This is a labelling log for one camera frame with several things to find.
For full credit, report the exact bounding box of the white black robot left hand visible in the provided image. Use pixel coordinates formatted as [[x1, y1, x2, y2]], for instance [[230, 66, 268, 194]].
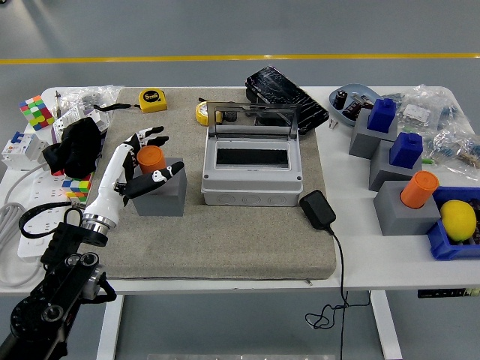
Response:
[[82, 125, 185, 229]]

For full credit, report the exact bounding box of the grey enclosure box clear lid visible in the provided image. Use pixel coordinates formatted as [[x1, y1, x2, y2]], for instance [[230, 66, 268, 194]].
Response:
[[201, 100, 303, 207]]

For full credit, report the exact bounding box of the small colourful puzzle cube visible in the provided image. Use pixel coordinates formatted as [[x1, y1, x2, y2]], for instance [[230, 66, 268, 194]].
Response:
[[61, 172, 94, 203]]

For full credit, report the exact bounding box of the black cloth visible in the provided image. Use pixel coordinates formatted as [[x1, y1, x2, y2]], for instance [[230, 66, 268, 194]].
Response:
[[41, 116, 103, 178]]

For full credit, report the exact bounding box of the grey cube holder round hole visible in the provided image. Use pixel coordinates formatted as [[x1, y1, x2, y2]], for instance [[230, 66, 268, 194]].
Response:
[[131, 157, 188, 218]]

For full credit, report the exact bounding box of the white power strip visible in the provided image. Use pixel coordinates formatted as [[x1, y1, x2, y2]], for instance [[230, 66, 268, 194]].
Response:
[[16, 170, 91, 260]]

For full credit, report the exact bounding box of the yellow square tape measure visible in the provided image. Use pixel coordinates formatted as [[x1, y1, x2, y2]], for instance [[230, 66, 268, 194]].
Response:
[[94, 88, 169, 114]]

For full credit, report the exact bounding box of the white circuit breaker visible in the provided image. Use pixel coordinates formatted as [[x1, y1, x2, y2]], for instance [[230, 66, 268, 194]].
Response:
[[1, 130, 50, 172]]

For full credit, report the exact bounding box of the large colourful puzzle cube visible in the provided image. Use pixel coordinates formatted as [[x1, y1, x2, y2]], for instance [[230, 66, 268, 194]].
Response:
[[19, 94, 56, 132]]

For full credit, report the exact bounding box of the yellow round tape measure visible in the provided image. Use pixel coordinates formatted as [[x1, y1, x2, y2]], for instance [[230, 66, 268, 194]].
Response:
[[195, 100, 225, 126]]

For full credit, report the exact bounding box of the grey-brown mat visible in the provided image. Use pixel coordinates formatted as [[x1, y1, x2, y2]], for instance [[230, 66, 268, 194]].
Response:
[[97, 87, 338, 281]]

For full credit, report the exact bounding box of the white table leg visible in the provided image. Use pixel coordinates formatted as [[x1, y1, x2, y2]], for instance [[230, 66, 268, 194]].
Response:
[[96, 294, 125, 360], [369, 290, 404, 360]]

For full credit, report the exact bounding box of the black marbled tray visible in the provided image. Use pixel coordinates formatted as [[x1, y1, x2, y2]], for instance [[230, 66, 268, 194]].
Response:
[[245, 65, 331, 135]]

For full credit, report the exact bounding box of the black power adapter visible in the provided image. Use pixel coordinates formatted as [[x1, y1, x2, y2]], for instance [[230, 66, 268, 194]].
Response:
[[298, 189, 338, 232]]

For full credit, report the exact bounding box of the dark brown capacitor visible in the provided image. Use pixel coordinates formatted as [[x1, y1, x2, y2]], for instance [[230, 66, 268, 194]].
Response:
[[343, 100, 363, 120]]

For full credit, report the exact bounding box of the grey block holder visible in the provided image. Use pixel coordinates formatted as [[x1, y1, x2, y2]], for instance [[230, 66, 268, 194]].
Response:
[[348, 108, 398, 158], [373, 180, 443, 237], [368, 140, 427, 192]]

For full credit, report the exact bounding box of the silver metal part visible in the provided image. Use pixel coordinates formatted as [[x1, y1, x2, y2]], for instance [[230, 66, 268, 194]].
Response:
[[351, 93, 376, 110]]

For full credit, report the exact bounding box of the blue-grey oval dish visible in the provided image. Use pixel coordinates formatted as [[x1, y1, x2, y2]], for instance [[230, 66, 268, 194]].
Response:
[[328, 82, 383, 128]]

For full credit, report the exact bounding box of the blue block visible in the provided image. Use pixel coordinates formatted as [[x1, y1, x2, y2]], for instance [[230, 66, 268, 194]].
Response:
[[388, 131, 424, 169], [367, 97, 398, 133]]

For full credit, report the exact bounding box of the blue plastic bin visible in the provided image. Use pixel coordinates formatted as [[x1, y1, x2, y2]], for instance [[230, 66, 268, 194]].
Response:
[[426, 186, 480, 261]]

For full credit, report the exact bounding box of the yellow lemon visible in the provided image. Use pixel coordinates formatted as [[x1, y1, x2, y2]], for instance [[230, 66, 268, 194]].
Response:
[[439, 199, 478, 242]]

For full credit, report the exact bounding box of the black table control panel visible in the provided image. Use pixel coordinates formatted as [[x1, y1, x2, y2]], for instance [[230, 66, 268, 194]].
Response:
[[417, 287, 480, 299]]

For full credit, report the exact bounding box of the black plastic bracket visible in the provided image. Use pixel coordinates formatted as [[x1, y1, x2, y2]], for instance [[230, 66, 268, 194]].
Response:
[[245, 86, 297, 128]]

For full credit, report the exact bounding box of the black adapter cord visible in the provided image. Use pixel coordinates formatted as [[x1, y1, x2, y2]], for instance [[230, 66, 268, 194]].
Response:
[[305, 224, 372, 360]]

